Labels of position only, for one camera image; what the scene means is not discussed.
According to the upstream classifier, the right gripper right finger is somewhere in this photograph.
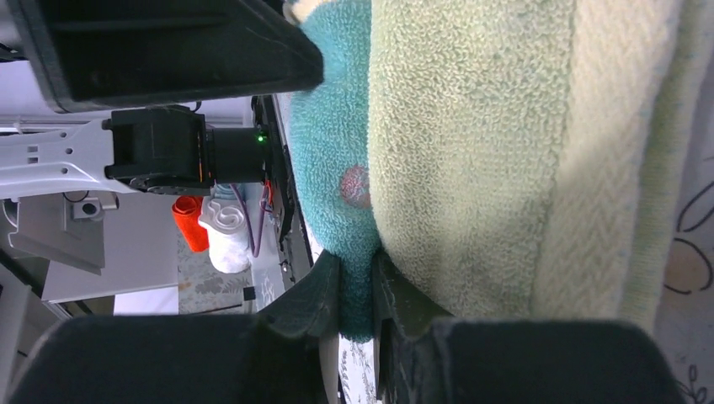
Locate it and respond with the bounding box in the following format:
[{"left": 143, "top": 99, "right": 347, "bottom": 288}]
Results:
[{"left": 371, "top": 252, "right": 683, "bottom": 403}]

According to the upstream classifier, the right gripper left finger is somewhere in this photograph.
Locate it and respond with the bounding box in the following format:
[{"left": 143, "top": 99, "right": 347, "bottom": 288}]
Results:
[{"left": 8, "top": 252, "right": 341, "bottom": 403}]

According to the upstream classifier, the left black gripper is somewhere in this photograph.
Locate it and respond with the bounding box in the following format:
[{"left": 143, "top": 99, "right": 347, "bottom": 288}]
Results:
[{"left": 5, "top": 1, "right": 323, "bottom": 114}]

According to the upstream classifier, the yellow teal patterned towel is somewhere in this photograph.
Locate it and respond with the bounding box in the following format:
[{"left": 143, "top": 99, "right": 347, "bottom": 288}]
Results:
[{"left": 284, "top": 1, "right": 713, "bottom": 342}]

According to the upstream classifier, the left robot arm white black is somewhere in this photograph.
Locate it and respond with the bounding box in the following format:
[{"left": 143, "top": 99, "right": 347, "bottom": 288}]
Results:
[{"left": 1, "top": 1, "right": 323, "bottom": 198}]

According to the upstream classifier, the white rolled towel background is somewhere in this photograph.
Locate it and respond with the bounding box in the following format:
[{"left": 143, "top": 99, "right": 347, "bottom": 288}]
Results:
[{"left": 198, "top": 198, "right": 252, "bottom": 274}]

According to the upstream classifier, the orange rolled towel background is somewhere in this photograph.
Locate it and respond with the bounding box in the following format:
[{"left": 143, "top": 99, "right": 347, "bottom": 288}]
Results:
[{"left": 172, "top": 195, "right": 209, "bottom": 253}]

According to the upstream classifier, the floral patterned table mat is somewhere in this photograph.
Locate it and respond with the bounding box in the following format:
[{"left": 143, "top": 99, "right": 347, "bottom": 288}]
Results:
[{"left": 334, "top": 33, "right": 714, "bottom": 404}]

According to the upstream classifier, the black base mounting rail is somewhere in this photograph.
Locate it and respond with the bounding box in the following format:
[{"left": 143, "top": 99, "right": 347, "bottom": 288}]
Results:
[{"left": 251, "top": 95, "right": 313, "bottom": 288}]

